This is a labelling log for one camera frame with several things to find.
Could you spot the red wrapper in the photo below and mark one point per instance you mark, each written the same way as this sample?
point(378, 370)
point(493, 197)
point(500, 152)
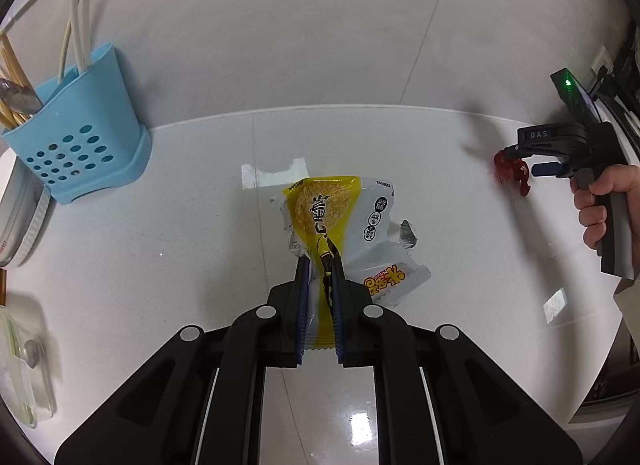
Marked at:
point(510, 172)

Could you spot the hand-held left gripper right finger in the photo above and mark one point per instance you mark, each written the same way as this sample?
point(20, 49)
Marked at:
point(337, 315)

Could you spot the white plastic chopstick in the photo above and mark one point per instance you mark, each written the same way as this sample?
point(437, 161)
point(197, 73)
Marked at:
point(76, 5)
point(62, 52)

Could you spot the yellow snack packet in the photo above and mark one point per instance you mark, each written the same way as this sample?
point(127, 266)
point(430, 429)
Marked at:
point(325, 205)

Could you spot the glass container green lid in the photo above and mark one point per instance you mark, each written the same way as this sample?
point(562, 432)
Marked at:
point(25, 370)

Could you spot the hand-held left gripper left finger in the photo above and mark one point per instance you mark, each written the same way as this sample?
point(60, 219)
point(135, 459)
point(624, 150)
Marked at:
point(301, 315)

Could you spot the person's right hand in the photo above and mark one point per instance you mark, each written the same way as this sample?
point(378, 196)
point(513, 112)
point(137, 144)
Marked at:
point(590, 215)

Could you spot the metal spoon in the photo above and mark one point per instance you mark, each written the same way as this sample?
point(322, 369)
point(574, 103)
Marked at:
point(22, 97)

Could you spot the blue utensil holder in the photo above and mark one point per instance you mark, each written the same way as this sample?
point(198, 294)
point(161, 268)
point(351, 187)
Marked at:
point(90, 110)

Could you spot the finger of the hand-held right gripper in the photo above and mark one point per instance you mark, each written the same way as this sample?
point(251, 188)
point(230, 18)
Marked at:
point(547, 169)
point(530, 151)

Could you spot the wall socket with black plug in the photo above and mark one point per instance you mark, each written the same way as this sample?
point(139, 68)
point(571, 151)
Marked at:
point(601, 62)

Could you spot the bunch of wooden chopsticks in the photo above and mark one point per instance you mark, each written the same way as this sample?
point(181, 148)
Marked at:
point(10, 75)

